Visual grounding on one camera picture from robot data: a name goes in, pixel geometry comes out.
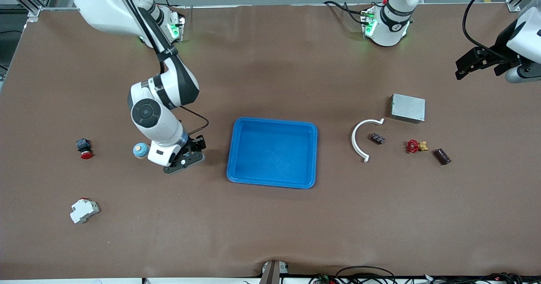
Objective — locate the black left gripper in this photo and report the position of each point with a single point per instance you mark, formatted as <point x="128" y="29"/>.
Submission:
<point x="500" y="47"/>

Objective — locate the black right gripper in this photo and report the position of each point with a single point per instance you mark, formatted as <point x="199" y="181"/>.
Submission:
<point x="195" y="143"/>

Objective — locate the blue round bell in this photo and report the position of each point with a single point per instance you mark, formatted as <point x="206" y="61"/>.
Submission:
<point x="139" y="151"/>

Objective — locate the dark brown rectangular block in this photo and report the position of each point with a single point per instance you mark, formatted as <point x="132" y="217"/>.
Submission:
<point x="442" y="156"/>

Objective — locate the small black connector block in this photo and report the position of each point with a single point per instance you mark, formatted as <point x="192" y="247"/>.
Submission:
<point x="378" y="139"/>

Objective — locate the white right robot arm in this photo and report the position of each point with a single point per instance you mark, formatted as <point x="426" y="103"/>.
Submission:
<point x="146" y="113"/>

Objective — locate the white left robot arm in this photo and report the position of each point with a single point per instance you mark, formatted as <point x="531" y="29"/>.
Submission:
<point x="391" y="26"/>

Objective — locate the blue plastic tray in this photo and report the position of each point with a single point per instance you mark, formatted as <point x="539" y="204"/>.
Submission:
<point x="274" y="148"/>

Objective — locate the grey metal box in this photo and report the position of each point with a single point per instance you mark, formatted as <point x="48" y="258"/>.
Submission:
<point x="408" y="108"/>

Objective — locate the brown table cover mat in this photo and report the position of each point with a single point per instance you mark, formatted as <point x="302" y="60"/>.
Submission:
<point x="270" y="225"/>

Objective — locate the red button with blue block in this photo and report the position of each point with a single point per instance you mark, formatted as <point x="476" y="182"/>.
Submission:
<point x="83" y="145"/>

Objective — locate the red valve with brass body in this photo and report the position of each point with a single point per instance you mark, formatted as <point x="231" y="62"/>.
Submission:
<point x="412" y="146"/>

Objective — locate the white circuit breaker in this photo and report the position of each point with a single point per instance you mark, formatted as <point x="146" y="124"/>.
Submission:
<point x="83" y="211"/>

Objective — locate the white curved plastic arc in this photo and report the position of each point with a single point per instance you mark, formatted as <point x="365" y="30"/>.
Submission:
<point x="353" y="141"/>

